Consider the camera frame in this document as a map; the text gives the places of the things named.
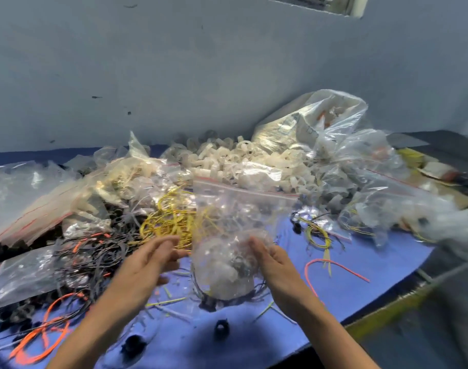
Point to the person's right hand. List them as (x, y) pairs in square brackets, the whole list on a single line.
[(284, 276)]

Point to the heap of plastic bags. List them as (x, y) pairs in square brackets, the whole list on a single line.
[(118, 180)]

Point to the person's left forearm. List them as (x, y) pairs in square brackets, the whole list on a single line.
[(95, 334)]

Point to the blue cloth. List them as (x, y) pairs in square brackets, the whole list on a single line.
[(380, 261)]

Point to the yellow flat object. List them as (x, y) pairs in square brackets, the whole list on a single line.
[(412, 157)]

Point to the red-zip plastic bag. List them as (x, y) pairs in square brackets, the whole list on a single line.
[(22, 273)]

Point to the window frame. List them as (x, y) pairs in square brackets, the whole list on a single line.
[(318, 2)]

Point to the pile of large plastic bags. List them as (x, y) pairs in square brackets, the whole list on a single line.
[(311, 119)]

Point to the stack of plastic bags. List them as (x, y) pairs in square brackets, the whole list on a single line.
[(19, 196)]

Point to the person's left hand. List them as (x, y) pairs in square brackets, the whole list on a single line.
[(145, 273)]

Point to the pile of black plastic rings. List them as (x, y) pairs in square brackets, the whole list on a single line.
[(11, 249)]

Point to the clear zip plastic bag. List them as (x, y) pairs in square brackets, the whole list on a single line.
[(234, 242)]

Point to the pile of white plastic wheels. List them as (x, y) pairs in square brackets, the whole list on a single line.
[(234, 161)]

